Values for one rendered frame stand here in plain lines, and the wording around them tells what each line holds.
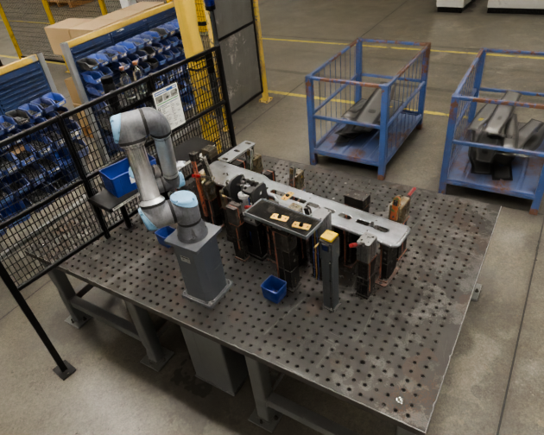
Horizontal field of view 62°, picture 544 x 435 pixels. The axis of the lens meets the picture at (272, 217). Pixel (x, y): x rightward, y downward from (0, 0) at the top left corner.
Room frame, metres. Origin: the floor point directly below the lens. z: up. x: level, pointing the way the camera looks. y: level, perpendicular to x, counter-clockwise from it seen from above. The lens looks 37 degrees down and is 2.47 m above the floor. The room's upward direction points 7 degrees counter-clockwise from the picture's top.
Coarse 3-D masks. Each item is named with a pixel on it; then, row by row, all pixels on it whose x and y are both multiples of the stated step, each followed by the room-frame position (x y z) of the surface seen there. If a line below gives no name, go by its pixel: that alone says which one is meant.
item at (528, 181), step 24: (480, 48) 4.25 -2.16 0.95; (480, 72) 4.22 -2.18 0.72; (456, 96) 3.28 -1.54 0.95; (504, 96) 3.92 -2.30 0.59; (456, 120) 3.29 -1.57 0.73; (504, 120) 3.46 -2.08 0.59; (480, 144) 3.15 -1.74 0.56; (504, 144) 3.22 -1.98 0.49; (528, 144) 3.39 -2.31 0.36; (456, 168) 3.45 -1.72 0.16; (480, 168) 3.33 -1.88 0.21; (504, 168) 3.30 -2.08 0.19; (528, 168) 3.30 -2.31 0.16; (504, 192) 3.00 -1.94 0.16; (528, 192) 2.92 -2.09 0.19
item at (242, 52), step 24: (216, 0) 5.32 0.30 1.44; (240, 0) 5.69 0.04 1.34; (216, 24) 5.27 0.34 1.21; (240, 24) 5.65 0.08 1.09; (240, 48) 5.62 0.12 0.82; (216, 72) 5.18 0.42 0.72; (240, 72) 5.56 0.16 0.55; (264, 72) 5.93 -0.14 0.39; (240, 96) 5.49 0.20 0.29; (264, 96) 5.91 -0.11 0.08
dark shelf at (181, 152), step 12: (180, 144) 2.89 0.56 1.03; (192, 144) 2.86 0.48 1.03; (204, 144) 2.84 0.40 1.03; (216, 144) 2.85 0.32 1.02; (180, 156) 2.71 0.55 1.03; (180, 168) 2.59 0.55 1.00; (108, 192) 2.37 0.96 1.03; (132, 192) 2.33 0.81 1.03; (96, 204) 2.27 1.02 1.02; (108, 204) 2.24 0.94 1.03; (120, 204) 2.24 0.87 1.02
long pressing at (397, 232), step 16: (224, 176) 2.44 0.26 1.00; (256, 176) 2.39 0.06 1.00; (272, 192) 2.19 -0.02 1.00; (304, 192) 2.15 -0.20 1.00; (336, 208) 1.96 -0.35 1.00; (352, 208) 1.95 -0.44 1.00; (336, 224) 1.82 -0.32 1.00; (352, 224) 1.81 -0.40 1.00; (384, 224) 1.77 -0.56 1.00; (400, 224) 1.76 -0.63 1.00; (384, 240) 1.66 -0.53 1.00; (400, 240) 1.64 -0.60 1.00
